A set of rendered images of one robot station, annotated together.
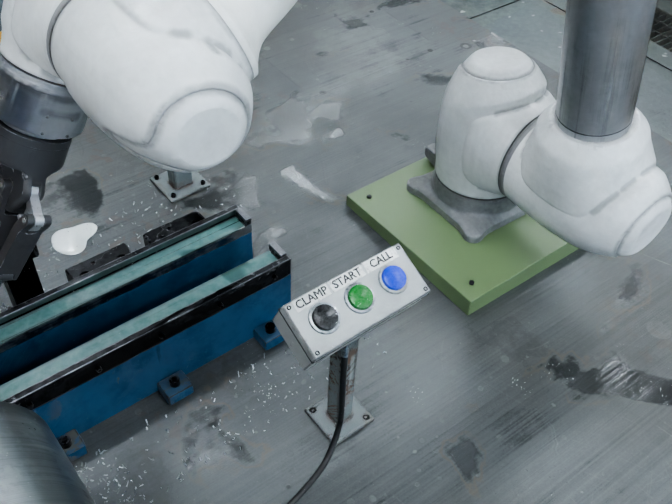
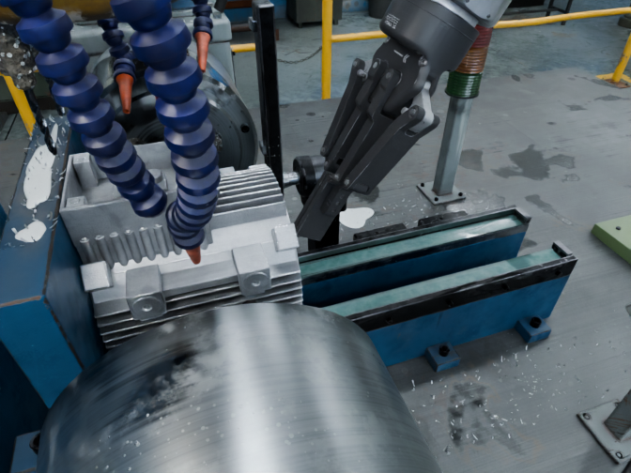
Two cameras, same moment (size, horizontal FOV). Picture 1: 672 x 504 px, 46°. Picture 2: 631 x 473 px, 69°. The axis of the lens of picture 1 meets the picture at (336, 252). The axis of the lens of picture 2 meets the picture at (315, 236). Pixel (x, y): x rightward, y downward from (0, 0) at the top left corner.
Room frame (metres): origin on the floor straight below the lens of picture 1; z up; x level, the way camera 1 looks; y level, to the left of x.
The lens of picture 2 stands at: (0.19, 0.24, 1.37)
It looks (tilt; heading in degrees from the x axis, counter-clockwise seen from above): 40 degrees down; 21
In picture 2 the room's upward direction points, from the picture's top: straight up
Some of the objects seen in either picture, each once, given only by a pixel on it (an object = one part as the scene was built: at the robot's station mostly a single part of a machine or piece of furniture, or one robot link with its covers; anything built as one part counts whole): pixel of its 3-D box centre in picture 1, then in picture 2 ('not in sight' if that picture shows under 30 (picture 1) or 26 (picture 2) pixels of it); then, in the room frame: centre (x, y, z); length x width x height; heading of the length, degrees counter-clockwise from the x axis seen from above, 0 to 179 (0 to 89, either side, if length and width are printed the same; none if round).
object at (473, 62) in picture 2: not in sight; (469, 55); (1.07, 0.29, 1.10); 0.06 x 0.06 x 0.04
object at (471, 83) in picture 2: not in sight; (464, 80); (1.07, 0.29, 1.05); 0.06 x 0.06 x 0.04
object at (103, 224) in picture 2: not in sight; (142, 201); (0.47, 0.54, 1.11); 0.12 x 0.11 x 0.07; 129
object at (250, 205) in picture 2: not in sight; (198, 262); (0.50, 0.51, 1.02); 0.20 x 0.19 x 0.19; 129
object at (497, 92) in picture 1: (493, 119); not in sight; (1.04, -0.24, 1.00); 0.18 x 0.16 x 0.22; 39
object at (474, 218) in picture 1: (470, 177); not in sight; (1.06, -0.23, 0.86); 0.22 x 0.18 x 0.06; 37
